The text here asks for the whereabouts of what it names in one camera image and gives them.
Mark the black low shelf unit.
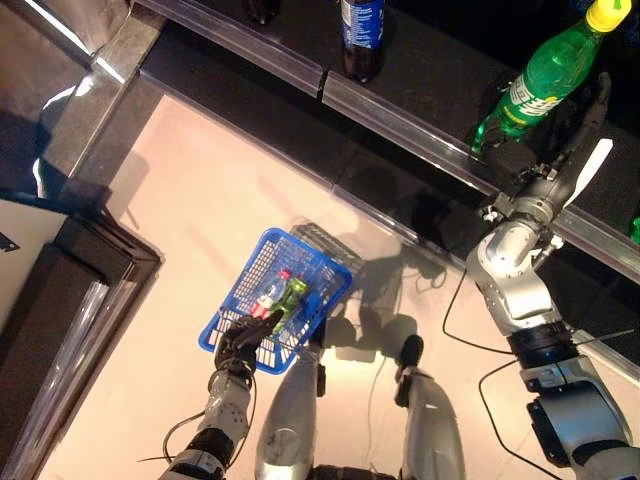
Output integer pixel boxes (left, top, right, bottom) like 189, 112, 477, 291
0, 187, 162, 480

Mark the clear water bottle red label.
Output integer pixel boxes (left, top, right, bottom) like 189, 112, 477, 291
249, 268, 294, 321

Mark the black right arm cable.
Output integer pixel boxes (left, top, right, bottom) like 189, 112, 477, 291
442, 267, 516, 355

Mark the blue plastic shopping basket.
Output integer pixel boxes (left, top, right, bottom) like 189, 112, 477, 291
198, 227, 354, 376

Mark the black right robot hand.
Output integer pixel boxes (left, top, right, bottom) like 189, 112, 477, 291
487, 74, 614, 176

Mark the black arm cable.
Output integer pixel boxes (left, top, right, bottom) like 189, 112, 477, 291
162, 409, 207, 464
442, 267, 516, 355

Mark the small Pepsi cola bottle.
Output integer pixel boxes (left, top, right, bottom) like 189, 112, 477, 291
339, 0, 387, 84

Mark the clear price tag rail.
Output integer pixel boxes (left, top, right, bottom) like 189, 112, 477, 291
134, 0, 326, 99
322, 82, 640, 279
0, 277, 139, 480

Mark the black drinks shelf board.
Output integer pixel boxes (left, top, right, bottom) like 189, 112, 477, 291
132, 0, 640, 281

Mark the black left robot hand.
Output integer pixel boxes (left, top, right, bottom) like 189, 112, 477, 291
213, 309, 284, 376

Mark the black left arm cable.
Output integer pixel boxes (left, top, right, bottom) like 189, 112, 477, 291
162, 409, 207, 464

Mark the black robot pelvis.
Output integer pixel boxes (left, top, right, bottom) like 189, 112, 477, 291
309, 464, 401, 480

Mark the black shelf base plinth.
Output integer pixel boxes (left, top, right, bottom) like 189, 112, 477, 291
137, 24, 640, 326

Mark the glossy brown end panel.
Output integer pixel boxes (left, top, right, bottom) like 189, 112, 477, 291
0, 0, 169, 201

